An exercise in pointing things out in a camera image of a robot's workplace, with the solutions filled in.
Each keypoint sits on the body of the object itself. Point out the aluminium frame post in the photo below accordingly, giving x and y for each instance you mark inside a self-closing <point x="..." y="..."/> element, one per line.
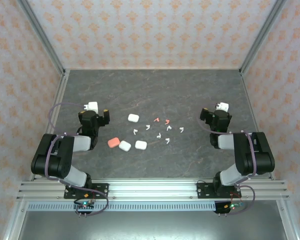
<point x="43" y="37"/>
<point x="261" y="37"/>

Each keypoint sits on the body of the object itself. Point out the aluminium mounting rail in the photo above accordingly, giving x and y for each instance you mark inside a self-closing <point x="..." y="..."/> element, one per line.
<point x="152" y="190"/>

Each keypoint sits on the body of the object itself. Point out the aluminium frame bar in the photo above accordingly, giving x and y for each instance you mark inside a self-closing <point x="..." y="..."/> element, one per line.
<point x="291" y="222"/>
<point x="15" y="222"/>

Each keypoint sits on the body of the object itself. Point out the grey metal panel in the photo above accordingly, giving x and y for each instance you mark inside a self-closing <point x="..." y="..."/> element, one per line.
<point x="150" y="225"/>

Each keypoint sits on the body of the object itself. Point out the aluminium table side rail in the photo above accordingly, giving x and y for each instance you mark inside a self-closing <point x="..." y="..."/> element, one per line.
<point x="57" y="100"/>
<point x="251" y="100"/>

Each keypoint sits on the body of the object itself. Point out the white earbud charging case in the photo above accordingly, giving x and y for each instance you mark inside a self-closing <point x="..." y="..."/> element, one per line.
<point x="125" y="145"/>
<point x="140" y="144"/>
<point x="133" y="117"/>

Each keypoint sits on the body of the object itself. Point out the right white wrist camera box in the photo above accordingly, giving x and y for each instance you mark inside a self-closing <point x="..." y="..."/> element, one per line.
<point x="223" y="106"/>

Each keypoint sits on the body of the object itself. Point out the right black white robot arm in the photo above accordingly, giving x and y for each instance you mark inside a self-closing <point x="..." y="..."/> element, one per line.
<point x="263" y="155"/>

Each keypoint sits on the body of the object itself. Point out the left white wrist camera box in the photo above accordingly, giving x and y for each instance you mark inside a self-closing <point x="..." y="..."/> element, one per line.
<point x="93" y="106"/>

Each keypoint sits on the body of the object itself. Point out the pink earbud charging case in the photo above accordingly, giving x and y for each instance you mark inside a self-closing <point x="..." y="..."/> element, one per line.
<point x="113" y="142"/>

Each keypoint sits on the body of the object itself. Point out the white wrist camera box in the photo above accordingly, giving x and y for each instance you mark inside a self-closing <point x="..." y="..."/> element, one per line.
<point x="93" y="106"/>
<point x="223" y="106"/>

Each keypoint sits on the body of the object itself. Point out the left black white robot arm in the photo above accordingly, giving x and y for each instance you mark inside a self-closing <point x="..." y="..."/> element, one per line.
<point x="62" y="162"/>

